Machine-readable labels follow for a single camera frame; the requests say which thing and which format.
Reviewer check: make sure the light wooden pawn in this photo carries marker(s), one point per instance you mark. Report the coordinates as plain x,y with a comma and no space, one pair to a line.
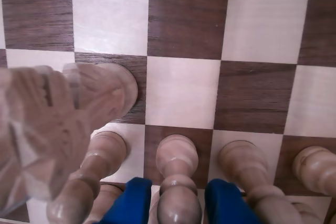
244,161
105,150
315,166
176,155

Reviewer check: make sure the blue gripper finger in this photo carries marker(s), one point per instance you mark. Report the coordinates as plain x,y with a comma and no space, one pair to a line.
225,203
131,203

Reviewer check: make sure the light wooden bishop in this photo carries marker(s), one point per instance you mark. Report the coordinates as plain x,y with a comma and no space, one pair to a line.
110,203

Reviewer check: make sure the wooden chessboard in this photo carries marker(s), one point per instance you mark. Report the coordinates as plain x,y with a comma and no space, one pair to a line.
183,19

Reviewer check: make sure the light wooden king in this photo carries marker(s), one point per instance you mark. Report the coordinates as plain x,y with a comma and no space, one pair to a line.
307,214

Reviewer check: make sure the light wooden knight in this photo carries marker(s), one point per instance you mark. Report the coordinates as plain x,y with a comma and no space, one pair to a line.
105,90

